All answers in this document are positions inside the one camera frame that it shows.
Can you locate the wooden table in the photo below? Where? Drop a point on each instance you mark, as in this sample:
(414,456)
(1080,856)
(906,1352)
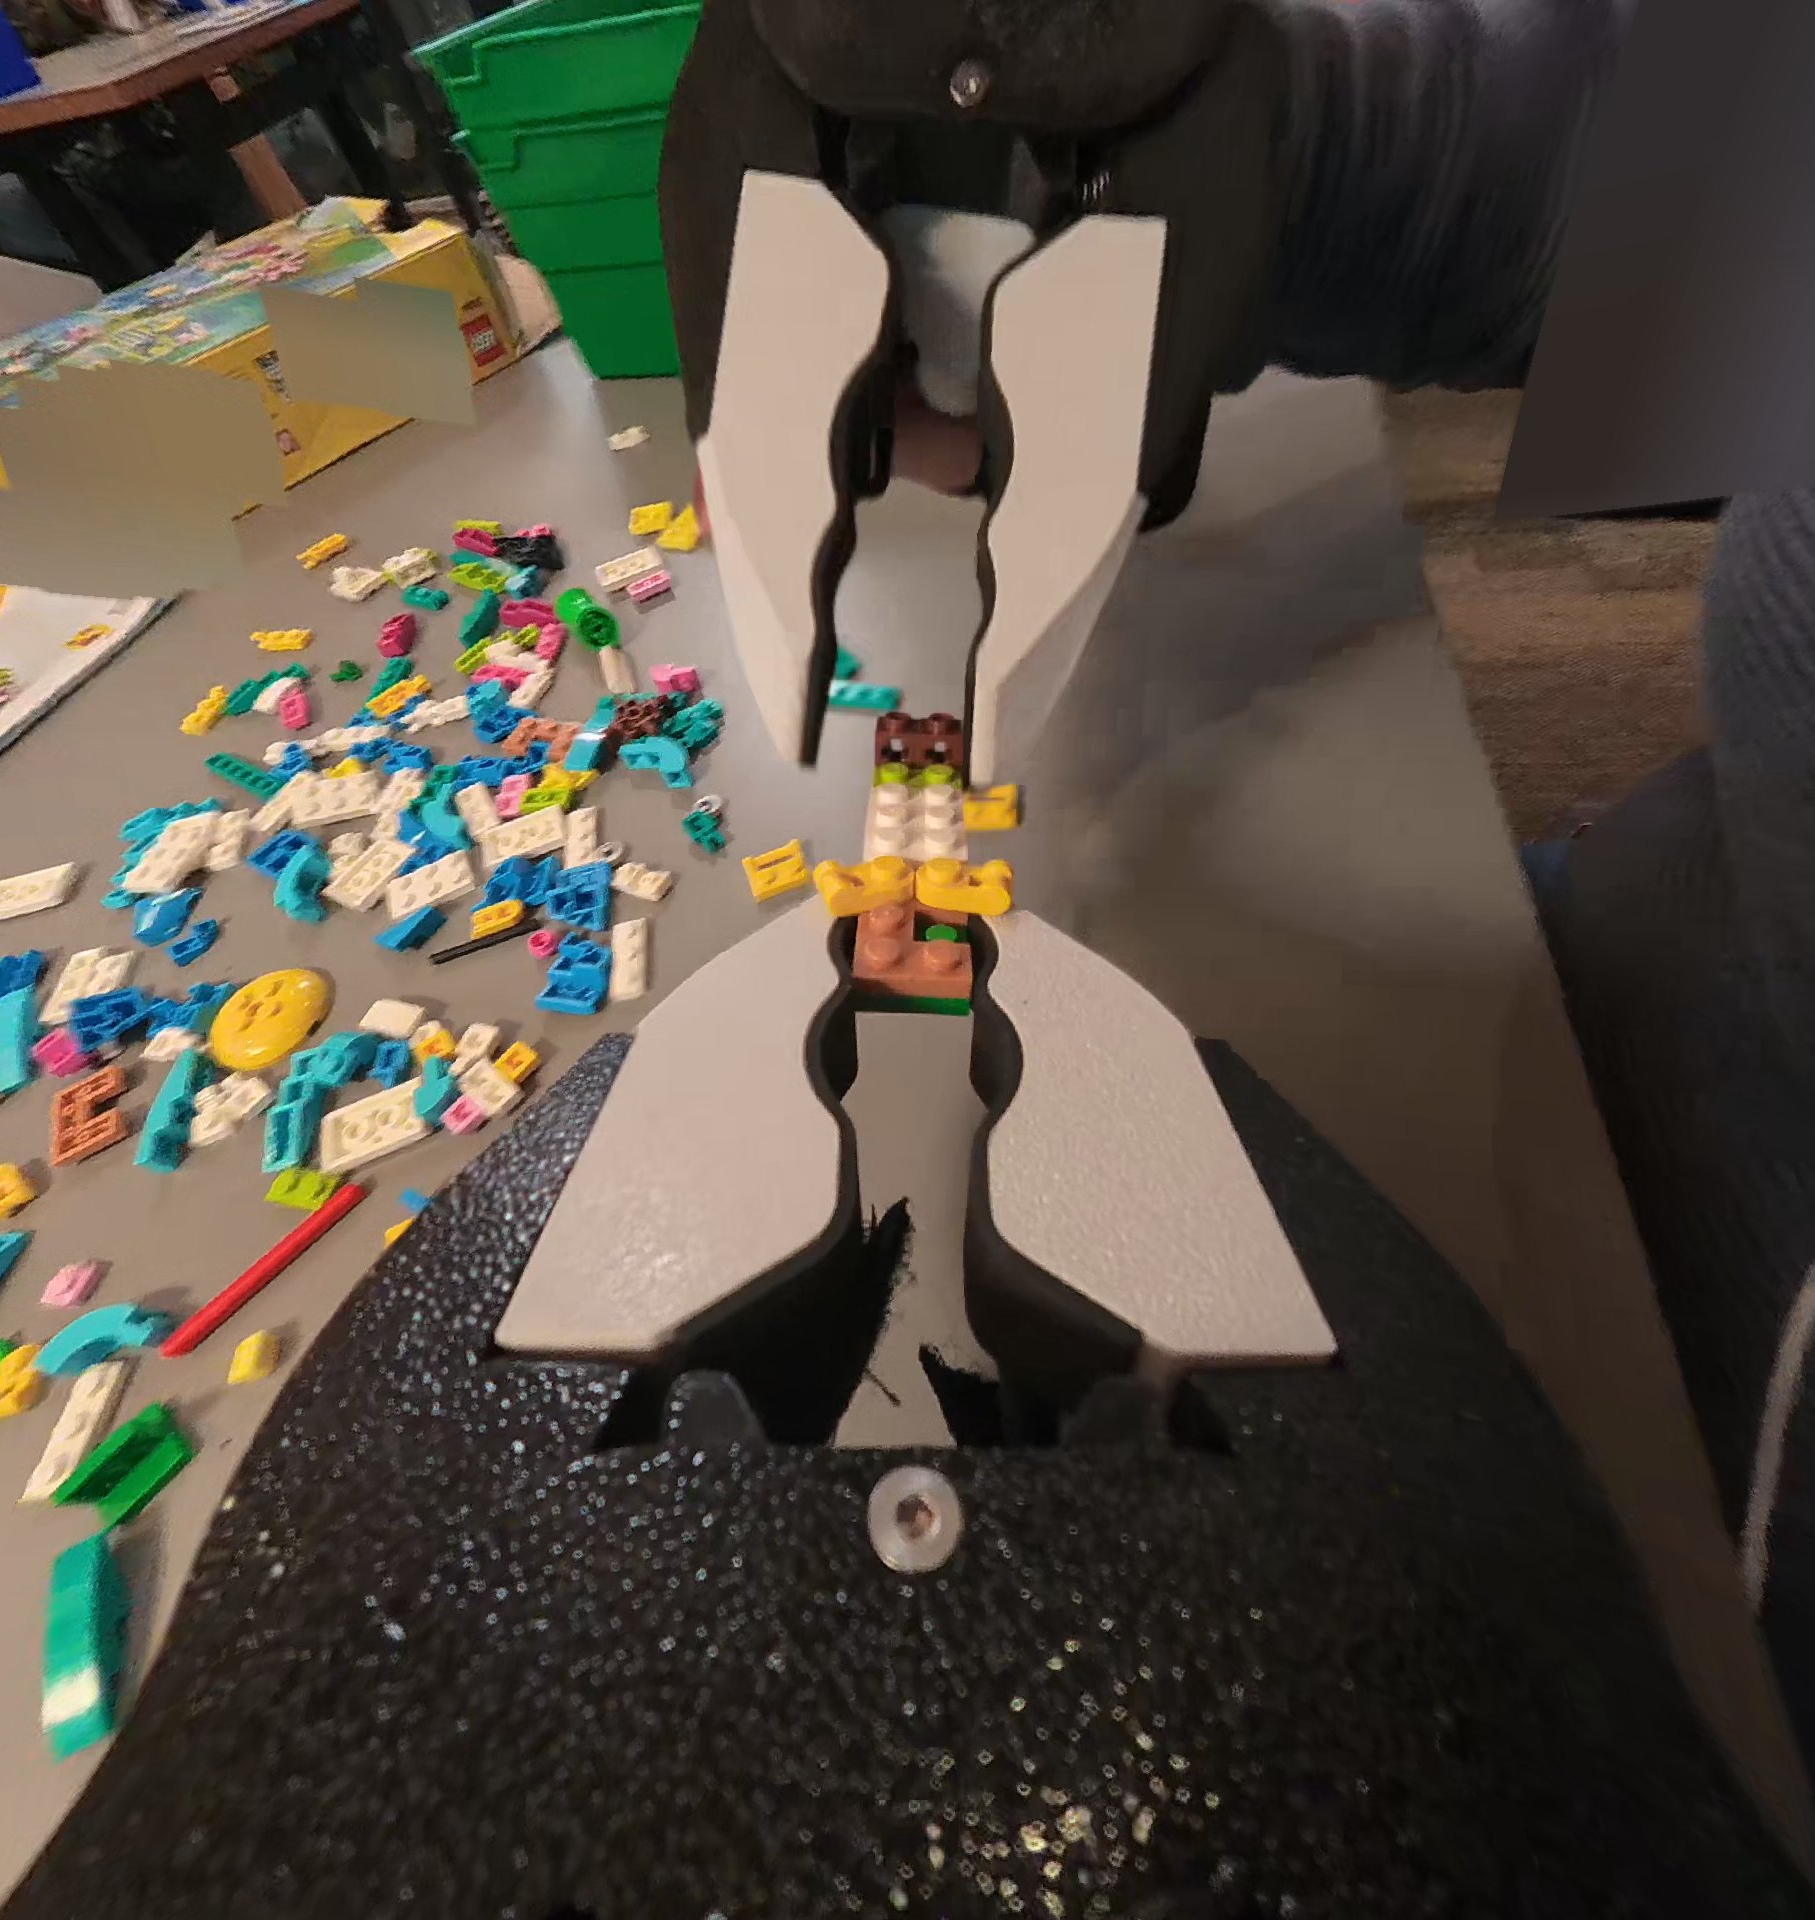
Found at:
(173,52)

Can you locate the toy brick figure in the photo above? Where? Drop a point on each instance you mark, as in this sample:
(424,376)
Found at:
(908,819)

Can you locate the red toy rod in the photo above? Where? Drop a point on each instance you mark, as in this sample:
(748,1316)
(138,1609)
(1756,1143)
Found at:
(262,1272)

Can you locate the person's dark clothing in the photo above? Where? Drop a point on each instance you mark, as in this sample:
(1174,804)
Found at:
(1671,1050)

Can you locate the pile of colourful toy bricks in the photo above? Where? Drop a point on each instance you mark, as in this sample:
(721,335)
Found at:
(398,877)

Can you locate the grey partition panel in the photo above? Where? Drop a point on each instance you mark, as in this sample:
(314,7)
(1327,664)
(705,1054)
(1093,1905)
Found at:
(1689,225)

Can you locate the yellow toy brick box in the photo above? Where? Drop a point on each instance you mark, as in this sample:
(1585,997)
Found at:
(398,248)

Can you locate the black toy rod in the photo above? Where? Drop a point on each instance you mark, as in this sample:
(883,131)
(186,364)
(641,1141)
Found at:
(484,943)

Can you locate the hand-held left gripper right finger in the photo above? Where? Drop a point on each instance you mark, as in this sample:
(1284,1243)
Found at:
(1147,1185)

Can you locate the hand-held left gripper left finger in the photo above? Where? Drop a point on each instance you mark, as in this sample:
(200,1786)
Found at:
(667,1185)

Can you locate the instruction booklet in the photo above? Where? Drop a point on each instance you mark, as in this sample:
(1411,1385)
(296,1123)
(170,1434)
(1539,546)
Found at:
(22,659)

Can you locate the teal toy plate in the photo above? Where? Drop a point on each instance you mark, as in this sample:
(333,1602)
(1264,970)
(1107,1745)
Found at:
(867,696)

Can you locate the yellow round toy piece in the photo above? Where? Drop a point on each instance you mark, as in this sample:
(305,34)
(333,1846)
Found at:
(271,1021)

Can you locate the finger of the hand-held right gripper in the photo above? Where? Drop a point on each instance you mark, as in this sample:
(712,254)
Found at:
(1080,389)
(796,374)

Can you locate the stacked green plastic bins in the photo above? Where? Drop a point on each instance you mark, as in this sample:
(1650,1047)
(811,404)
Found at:
(592,152)

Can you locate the yellow toy plate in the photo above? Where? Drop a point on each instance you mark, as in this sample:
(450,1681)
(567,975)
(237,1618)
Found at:
(994,810)
(777,870)

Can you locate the green toy cylinder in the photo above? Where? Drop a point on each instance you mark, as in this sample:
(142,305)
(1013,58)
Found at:
(584,611)

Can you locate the grey desk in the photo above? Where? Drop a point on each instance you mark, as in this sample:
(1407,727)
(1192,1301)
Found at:
(1297,749)

